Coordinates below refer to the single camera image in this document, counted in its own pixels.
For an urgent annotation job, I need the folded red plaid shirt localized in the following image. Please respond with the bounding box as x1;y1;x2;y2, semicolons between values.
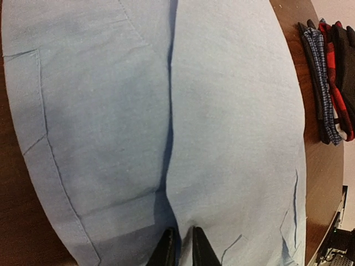
318;19;354;141

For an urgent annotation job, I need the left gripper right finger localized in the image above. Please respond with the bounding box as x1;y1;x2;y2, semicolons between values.
192;227;221;266

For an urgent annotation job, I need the light blue long sleeve shirt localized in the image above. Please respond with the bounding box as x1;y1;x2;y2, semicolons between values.
1;1;306;265

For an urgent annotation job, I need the folded blue checked shirt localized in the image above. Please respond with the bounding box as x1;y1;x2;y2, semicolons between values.
298;19;342;146

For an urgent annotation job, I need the folded black shirt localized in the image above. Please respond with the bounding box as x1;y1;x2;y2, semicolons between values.
332;24;354;129

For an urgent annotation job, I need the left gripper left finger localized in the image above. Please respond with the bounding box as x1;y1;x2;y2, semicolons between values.
148;227;176;266

